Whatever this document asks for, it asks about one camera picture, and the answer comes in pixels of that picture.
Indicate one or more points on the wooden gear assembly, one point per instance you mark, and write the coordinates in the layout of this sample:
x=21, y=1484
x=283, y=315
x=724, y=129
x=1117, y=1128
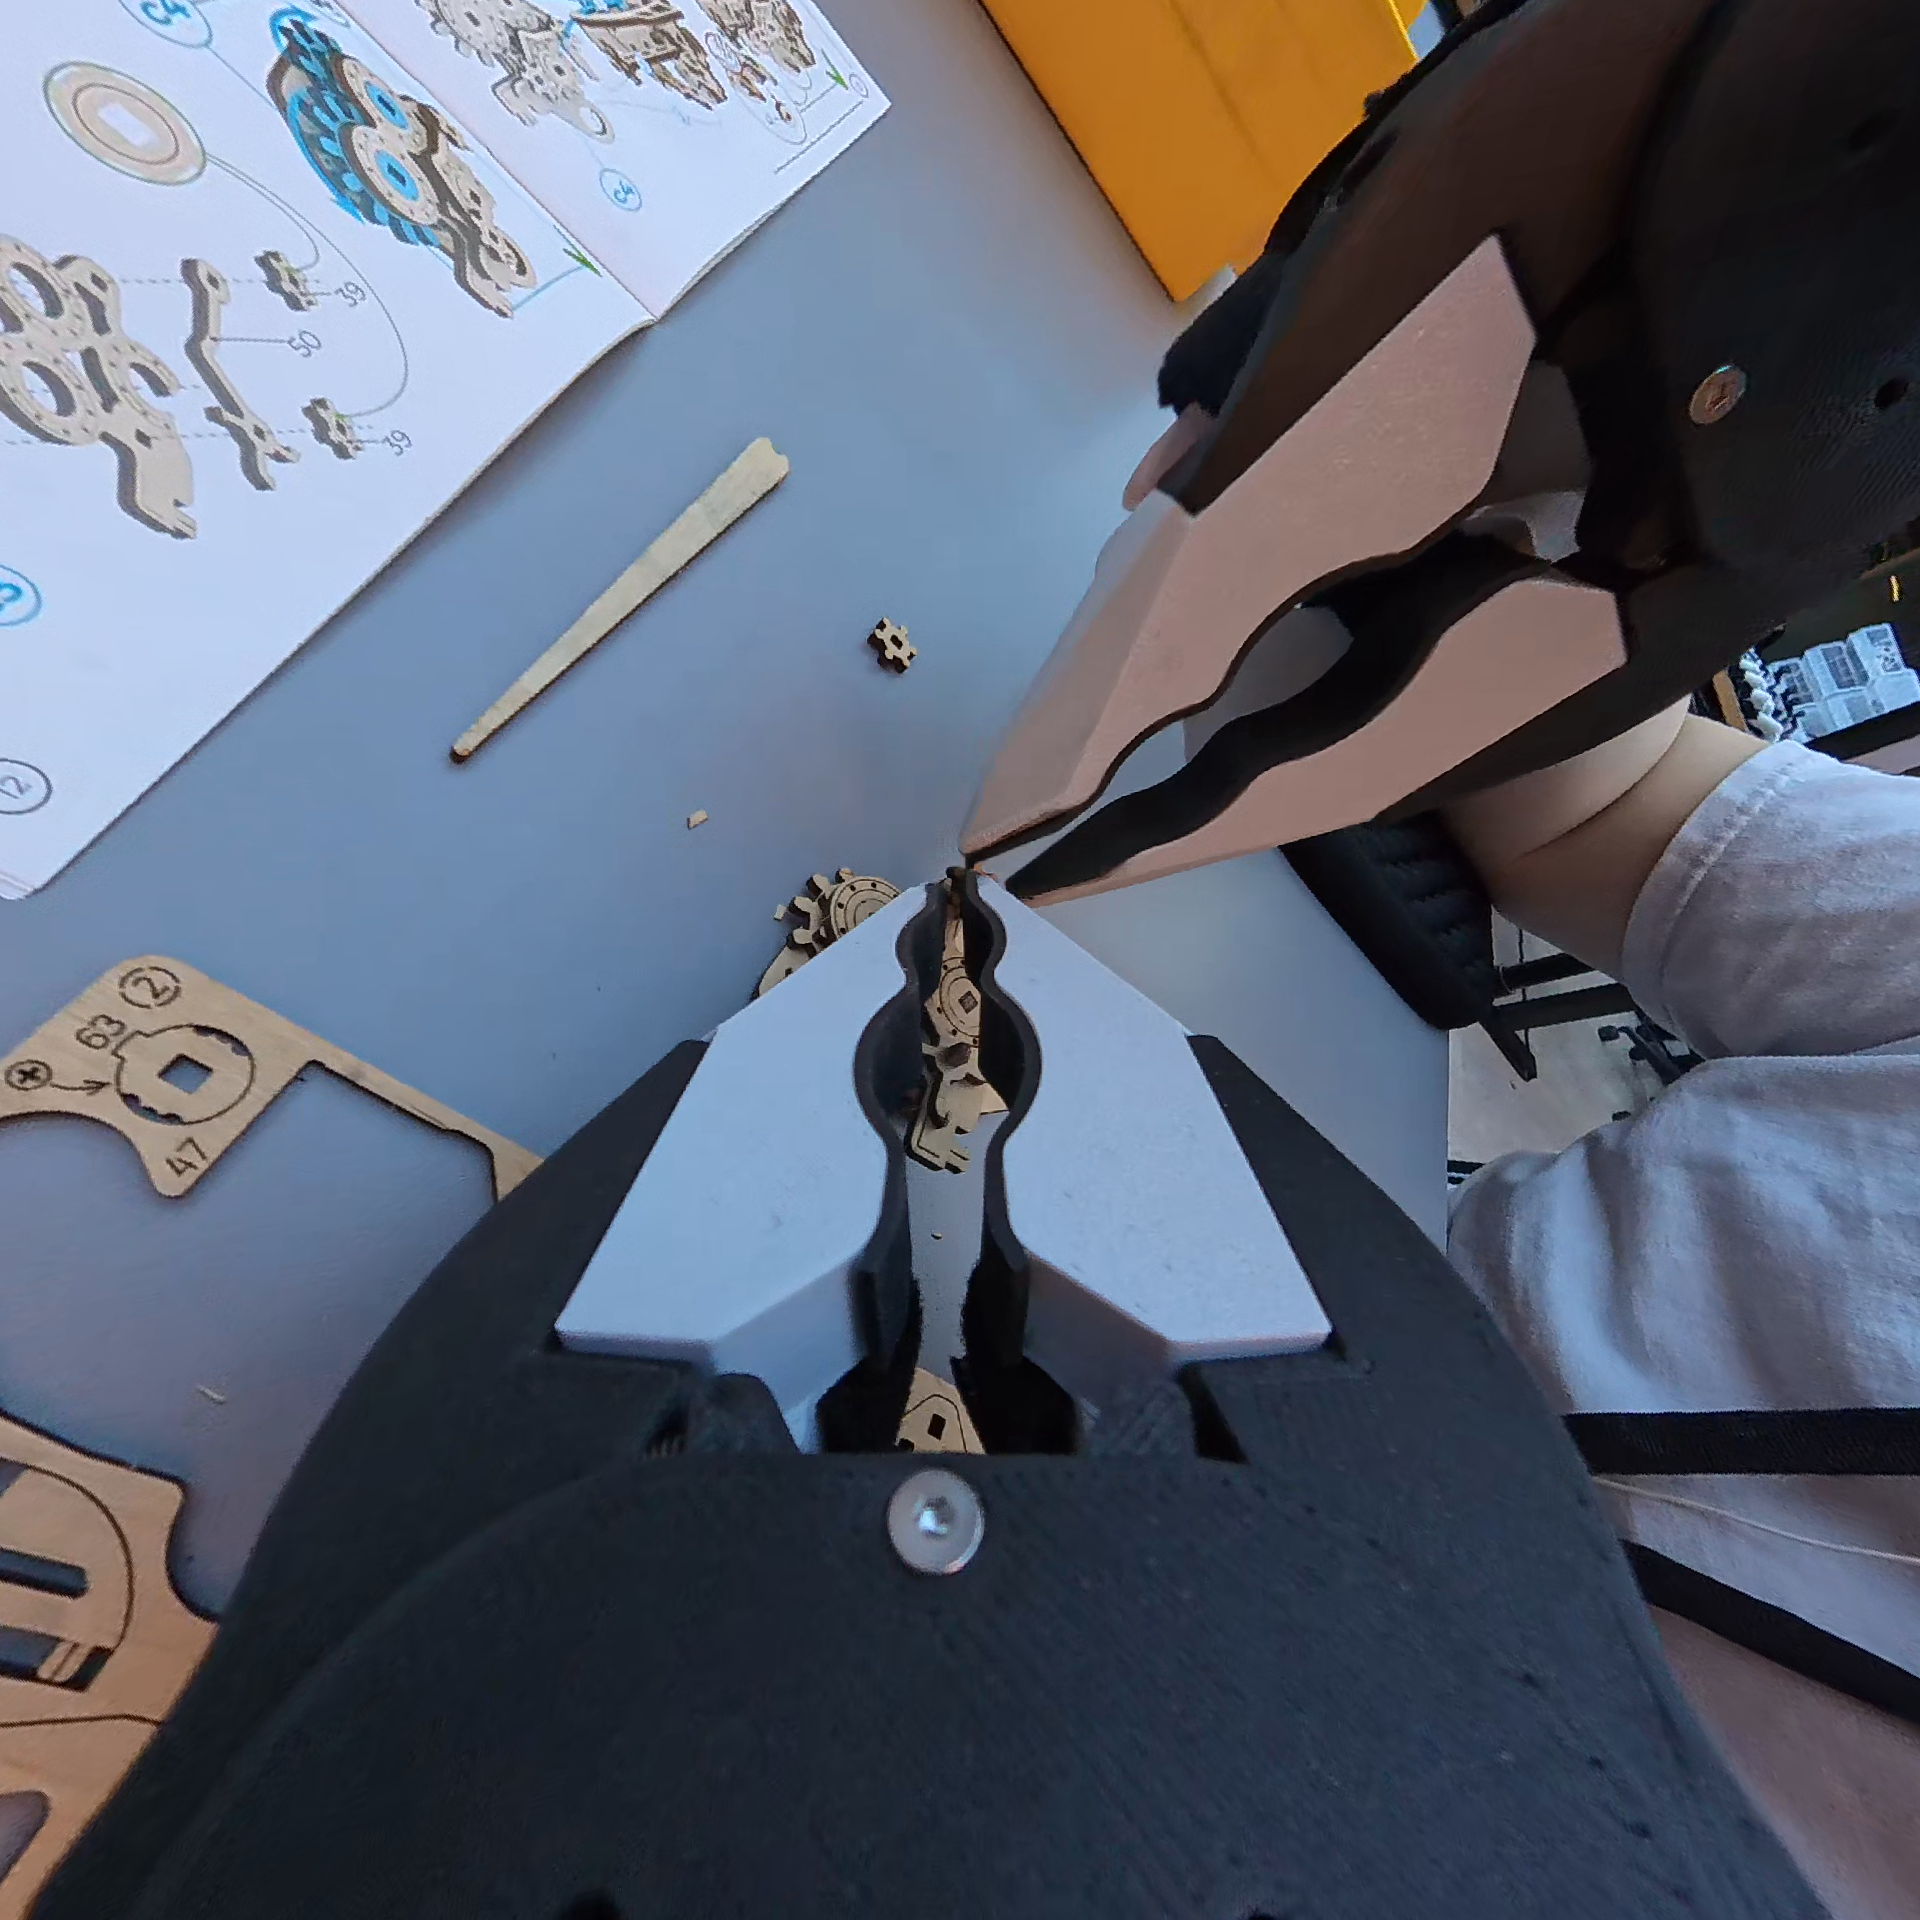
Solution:
x=840, y=915

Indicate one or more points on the wooden puzzle parts sheet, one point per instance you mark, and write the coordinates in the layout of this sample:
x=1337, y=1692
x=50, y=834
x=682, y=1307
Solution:
x=279, y=1049

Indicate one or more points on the person's leg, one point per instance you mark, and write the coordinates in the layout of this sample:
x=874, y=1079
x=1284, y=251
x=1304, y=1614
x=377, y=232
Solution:
x=1802, y=1799

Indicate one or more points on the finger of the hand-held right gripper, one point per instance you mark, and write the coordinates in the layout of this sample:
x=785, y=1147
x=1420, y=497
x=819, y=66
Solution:
x=1320, y=480
x=1470, y=689

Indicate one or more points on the black chair armrest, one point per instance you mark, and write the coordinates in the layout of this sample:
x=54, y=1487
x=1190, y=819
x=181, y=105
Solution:
x=1396, y=915

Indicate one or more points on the yellow plastic bin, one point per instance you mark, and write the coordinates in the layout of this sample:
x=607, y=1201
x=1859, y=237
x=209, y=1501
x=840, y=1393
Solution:
x=1169, y=119

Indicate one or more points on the person's right forearm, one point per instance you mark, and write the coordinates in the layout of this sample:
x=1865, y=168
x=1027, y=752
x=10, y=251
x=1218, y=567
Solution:
x=1575, y=825

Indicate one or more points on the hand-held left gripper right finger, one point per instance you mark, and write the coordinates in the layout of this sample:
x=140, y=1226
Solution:
x=1155, y=1199

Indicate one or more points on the grey desk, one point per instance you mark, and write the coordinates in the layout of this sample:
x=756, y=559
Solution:
x=494, y=899

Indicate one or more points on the white instruction booklet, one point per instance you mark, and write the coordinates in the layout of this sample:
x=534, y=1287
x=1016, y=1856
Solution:
x=226, y=630

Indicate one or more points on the thin wooden stick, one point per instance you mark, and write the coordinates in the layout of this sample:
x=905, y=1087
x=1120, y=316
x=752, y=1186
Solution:
x=632, y=593

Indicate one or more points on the person's white shirt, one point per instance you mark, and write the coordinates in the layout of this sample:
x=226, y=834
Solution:
x=1727, y=1199

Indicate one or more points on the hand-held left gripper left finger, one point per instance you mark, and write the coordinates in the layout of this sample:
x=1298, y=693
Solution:
x=720, y=1199

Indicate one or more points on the person's right hand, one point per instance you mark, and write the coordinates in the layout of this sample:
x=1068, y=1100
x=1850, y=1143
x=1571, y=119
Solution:
x=1164, y=458

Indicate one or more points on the small wooden gear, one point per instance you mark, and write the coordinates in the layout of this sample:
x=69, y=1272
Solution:
x=896, y=644

